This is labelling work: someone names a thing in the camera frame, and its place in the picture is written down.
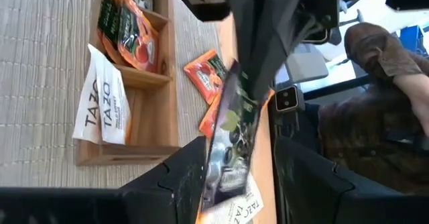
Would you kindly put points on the person's hand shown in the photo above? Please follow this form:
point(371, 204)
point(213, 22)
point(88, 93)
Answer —
point(415, 100)

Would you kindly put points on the light grey chair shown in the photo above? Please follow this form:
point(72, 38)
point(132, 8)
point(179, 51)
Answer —
point(306, 64)

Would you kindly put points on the small grey camera box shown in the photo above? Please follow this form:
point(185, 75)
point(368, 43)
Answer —
point(286, 98)

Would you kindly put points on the black metal rig frame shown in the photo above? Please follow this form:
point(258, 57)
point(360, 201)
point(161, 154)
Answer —
point(335, 88)

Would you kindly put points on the white orange Tazo tea packet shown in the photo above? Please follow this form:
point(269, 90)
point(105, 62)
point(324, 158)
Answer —
point(231, 216)
point(254, 198)
point(114, 110)
point(88, 106)

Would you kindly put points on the person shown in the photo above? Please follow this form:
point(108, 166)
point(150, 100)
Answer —
point(368, 133)

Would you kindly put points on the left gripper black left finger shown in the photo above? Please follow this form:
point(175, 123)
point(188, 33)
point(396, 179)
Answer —
point(151, 200)

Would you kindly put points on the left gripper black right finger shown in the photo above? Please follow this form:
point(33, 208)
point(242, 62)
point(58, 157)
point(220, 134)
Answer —
point(318, 197)

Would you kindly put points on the blue box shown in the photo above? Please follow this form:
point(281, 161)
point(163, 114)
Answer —
point(414, 39)

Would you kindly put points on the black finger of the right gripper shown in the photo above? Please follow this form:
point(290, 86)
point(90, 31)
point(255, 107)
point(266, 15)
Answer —
point(281, 23)
point(248, 23)

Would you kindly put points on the orange peach tea packet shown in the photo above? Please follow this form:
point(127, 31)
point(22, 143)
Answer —
point(210, 120)
point(206, 74)
point(269, 95)
point(107, 23)
point(139, 43)

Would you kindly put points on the wooden three-compartment tea tray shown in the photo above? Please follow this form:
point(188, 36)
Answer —
point(151, 116)

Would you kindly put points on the grey woven placemat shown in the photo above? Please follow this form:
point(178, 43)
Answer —
point(33, 83)

